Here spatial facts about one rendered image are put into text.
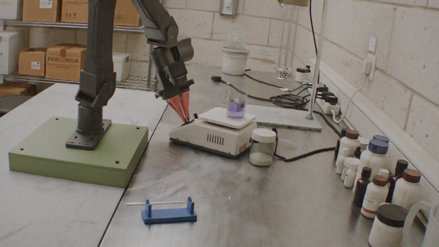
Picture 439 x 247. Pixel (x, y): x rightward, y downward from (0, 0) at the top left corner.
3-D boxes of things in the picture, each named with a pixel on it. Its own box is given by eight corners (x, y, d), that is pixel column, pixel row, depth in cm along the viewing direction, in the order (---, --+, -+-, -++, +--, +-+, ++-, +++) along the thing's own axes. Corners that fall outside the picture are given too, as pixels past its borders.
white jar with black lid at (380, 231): (371, 253, 73) (382, 219, 71) (365, 234, 80) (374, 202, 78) (404, 255, 73) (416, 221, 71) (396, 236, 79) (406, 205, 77)
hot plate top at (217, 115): (196, 118, 113) (196, 115, 113) (216, 109, 124) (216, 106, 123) (239, 129, 109) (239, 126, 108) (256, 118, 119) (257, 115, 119)
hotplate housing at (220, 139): (167, 141, 118) (169, 112, 116) (190, 129, 130) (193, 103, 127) (244, 162, 110) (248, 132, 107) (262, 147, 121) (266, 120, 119)
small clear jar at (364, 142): (351, 157, 121) (355, 135, 119) (369, 162, 118) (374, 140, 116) (344, 162, 117) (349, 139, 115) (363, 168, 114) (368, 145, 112)
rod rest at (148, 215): (144, 223, 77) (145, 206, 76) (140, 214, 80) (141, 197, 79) (197, 220, 80) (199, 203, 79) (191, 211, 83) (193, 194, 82)
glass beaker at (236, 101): (225, 114, 118) (228, 85, 116) (245, 117, 118) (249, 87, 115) (223, 121, 112) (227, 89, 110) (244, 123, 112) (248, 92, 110)
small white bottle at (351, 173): (353, 186, 102) (359, 163, 100) (350, 189, 100) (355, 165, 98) (345, 183, 103) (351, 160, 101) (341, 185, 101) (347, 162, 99)
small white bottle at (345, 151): (347, 175, 108) (352, 150, 106) (338, 175, 108) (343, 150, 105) (342, 170, 111) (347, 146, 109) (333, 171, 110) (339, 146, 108)
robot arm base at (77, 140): (113, 93, 111) (87, 91, 110) (93, 116, 92) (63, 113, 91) (112, 123, 113) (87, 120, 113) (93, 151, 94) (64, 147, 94)
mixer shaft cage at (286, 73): (274, 78, 144) (283, 4, 136) (272, 74, 150) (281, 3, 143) (294, 81, 144) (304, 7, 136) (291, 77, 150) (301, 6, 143)
